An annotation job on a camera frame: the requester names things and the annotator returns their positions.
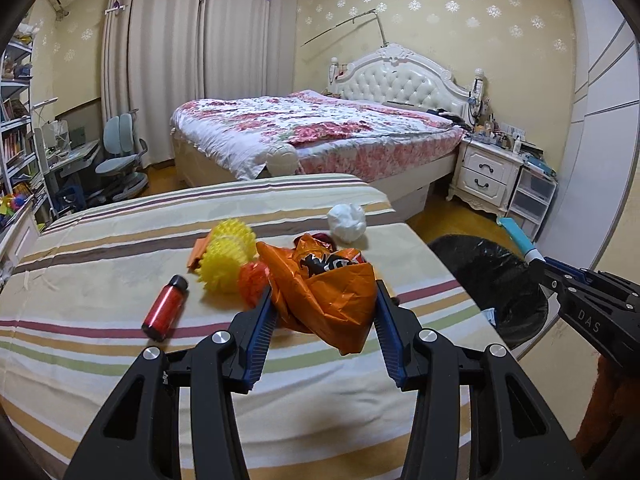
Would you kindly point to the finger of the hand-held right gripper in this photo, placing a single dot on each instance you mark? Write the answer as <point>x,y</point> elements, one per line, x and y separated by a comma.
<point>572,269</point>
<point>546,280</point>

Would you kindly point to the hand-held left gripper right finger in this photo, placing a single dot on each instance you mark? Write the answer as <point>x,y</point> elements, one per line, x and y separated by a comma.
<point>389,340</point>

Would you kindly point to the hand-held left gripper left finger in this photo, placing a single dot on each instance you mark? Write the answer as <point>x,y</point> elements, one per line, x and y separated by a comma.
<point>259,340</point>

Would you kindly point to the bin with black bag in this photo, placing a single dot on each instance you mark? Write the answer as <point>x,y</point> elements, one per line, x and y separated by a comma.
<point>490,280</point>

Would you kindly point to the orange spiky ball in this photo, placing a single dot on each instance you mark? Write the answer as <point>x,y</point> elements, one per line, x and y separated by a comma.
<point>252,282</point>

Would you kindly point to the orange snack bag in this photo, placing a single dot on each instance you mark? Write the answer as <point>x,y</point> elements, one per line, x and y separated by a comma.
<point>325,305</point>

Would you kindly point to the yellow spiky ball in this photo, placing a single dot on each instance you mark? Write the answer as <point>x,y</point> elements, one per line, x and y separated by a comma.
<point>222,267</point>
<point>231,232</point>

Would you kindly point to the red bottle with black cap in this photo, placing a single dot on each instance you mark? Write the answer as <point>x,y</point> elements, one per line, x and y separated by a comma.
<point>162,310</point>

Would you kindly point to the orange paper piece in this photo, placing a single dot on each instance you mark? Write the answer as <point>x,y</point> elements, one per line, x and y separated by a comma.
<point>196,256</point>

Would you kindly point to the white tissue ball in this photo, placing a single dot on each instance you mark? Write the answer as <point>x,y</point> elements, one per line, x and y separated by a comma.
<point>346,224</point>

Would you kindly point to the plastic drawer unit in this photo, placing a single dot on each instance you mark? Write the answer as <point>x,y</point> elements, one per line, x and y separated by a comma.
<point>532,200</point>

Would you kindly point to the orange brown cloth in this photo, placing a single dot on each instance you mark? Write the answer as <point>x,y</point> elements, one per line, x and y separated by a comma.
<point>610,405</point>

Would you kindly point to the white nightstand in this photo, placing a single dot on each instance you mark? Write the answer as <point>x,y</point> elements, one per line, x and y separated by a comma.
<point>482,175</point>

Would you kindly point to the white wardrobe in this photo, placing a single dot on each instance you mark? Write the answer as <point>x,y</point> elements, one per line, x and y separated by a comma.
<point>605,135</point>

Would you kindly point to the clutter of small bedside items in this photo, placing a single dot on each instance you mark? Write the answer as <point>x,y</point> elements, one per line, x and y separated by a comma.
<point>492,132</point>

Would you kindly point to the striped cloth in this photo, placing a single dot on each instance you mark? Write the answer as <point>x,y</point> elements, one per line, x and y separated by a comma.
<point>100,280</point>

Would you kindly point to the floral quilt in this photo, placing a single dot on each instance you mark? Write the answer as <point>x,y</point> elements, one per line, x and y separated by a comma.
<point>300,125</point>

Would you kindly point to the grey blue desk chair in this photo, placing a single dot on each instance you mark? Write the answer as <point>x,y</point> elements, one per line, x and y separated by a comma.
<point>120,160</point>

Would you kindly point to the white tufted bed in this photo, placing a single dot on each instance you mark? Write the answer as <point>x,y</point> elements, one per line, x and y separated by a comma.
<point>400,85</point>

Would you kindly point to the grey study desk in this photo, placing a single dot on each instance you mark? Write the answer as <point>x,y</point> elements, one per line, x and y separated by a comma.
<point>70,157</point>

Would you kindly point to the colourful toy pile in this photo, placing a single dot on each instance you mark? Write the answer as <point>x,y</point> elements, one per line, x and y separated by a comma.
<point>12,207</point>

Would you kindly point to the beige curtains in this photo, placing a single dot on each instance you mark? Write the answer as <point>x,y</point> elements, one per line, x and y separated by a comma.
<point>200,60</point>

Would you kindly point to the bookshelf with books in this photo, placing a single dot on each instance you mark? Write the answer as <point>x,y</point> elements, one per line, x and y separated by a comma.
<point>17,135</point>

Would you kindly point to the fishing rod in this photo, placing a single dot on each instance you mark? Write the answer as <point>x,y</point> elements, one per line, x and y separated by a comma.
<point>350,21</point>

